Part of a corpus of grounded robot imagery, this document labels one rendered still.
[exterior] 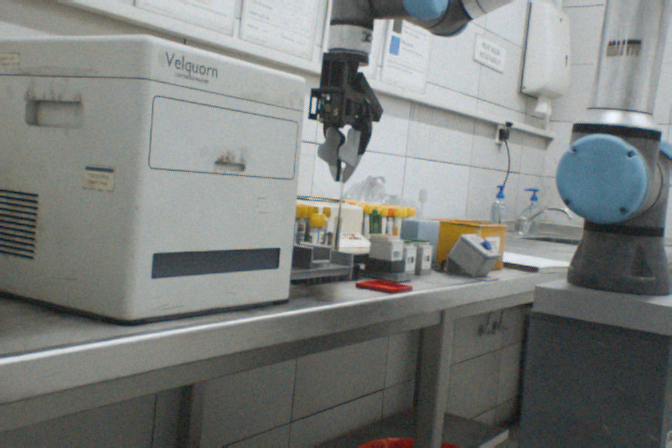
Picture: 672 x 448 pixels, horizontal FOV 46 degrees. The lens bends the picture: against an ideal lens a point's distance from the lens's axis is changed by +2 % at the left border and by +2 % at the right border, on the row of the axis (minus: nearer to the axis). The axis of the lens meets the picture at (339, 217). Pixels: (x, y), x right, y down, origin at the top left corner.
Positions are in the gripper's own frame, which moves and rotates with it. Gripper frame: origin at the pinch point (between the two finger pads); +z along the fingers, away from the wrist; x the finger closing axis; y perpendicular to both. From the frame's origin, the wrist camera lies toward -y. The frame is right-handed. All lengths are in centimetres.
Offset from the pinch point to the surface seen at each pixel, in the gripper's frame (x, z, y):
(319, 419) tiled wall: -50, 72, -78
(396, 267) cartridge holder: 8.1, 15.3, -7.8
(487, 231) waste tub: 10.1, 8.8, -42.8
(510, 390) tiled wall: -48, 91, -236
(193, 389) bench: -44, 51, -17
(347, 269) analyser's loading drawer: 11.5, 14.1, 14.1
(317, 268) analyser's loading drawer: 11.0, 13.7, 21.4
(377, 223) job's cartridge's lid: 2.6, 8.1, -9.0
